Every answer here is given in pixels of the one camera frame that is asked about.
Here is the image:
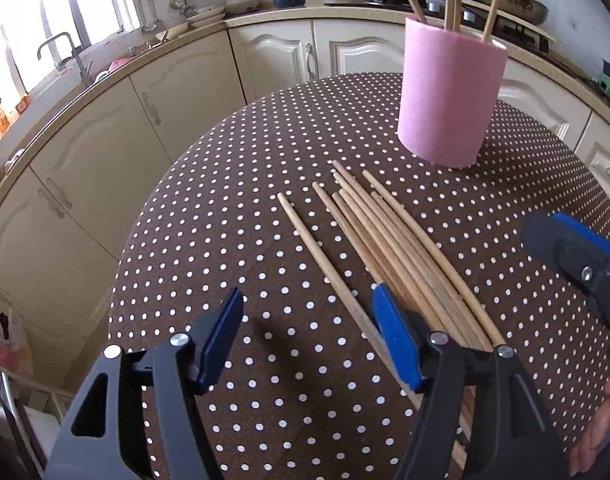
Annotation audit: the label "metal sink faucet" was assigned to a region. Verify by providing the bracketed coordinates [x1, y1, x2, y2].
[38, 32, 93, 88]

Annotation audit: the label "steel kitchen sink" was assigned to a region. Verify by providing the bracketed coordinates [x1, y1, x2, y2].
[80, 57, 138, 91]

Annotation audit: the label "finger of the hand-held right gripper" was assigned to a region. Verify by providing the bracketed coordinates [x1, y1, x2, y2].
[522, 214, 610, 361]
[552, 211, 610, 257]

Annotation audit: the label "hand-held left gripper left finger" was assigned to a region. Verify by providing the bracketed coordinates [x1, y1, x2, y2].
[44, 287, 246, 480]

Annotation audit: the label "kitchen window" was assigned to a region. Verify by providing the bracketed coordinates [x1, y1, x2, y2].
[0, 0, 141, 98]

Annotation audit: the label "brown polka dot tablecloth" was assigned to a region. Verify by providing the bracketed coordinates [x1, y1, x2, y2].
[108, 72, 610, 480]

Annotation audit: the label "hanging metal ladle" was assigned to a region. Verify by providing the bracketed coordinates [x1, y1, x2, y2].
[140, 0, 159, 33]

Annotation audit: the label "stack of white plates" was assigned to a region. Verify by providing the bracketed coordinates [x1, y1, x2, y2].
[187, 5, 227, 29]

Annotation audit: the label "black glass gas stove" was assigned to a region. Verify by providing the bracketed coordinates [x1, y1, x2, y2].
[325, 0, 550, 54]

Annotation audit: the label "plastic bag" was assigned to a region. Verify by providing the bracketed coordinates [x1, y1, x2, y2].
[0, 305, 34, 377]

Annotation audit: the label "pink cup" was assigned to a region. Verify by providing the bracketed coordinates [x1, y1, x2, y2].
[396, 16, 508, 168]

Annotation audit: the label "cream base cabinets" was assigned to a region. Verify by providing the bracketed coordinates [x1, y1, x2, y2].
[0, 17, 610, 391]

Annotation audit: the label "pile of wooden chopsticks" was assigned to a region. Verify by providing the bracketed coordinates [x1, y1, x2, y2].
[277, 160, 508, 466]

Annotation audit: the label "metal storage rack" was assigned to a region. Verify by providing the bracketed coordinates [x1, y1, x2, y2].
[0, 360, 72, 480]

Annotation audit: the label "person's right hand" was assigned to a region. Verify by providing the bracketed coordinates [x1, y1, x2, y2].
[569, 374, 610, 476]

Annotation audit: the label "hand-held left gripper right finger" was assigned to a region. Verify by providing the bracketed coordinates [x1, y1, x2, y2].
[371, 282, 570, 480]

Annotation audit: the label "beige kitchen countertop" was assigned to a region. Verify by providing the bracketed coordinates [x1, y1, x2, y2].
[0, 2, 610, 211]

